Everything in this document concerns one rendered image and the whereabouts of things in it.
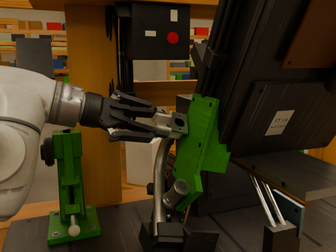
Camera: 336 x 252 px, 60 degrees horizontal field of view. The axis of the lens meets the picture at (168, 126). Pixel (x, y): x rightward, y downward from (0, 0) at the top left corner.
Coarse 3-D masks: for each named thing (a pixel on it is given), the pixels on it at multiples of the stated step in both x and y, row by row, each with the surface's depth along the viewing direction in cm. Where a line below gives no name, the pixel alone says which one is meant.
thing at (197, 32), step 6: (192, 30) 804; (198, 30) 812; (204, 30) 820; (192, 36) 798; (198, 36) 804; (204, 36) 811; (174, 66) 806; (180, 66) 812; (186, 66) 848; (174, 78) 811; (186, 78) 828
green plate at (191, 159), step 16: (192, 96) 70; (208, 96) 63; (192, 112) 69; (208, 112) 62; (192, 128) 67; (208, 128) 61; (192, 144) 66; (208, 144) 63; (224, 144) 64; (176, 160) 72; (192, 160) 64; (208, 160) 64; (224, 160) 65; (176, 176) 70
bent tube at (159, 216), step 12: (180, 120) 70; (180, 132) 68; (168, 144) 74; (156, 156) 76; (156, 168) 75; (156, 180) 73; (156, 192) 71; (156, 204) 69; (156, 216) 67; (156, 228) 65
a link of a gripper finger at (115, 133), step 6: (114, 132) 61; (120, 132) 62; (126, 132) 62; (132, 132) 63; (138, 132) 64; (144, 132) 64; (108, 138) 62; (120, 138) 63; (126, 138) 63; (132, 138) 63; (138, 138) 64; (144, 138) 64; (150, 138) 65
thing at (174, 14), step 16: (144, 16) 78; (160, 16) 80; (176, 16) 81; (128, 32) 82; (144, 32) 79; (160, 32) 80; (176, 32) 82; (128, 48) 83; (144, 48) 80; (160, 48) 81; (176, 48) 83
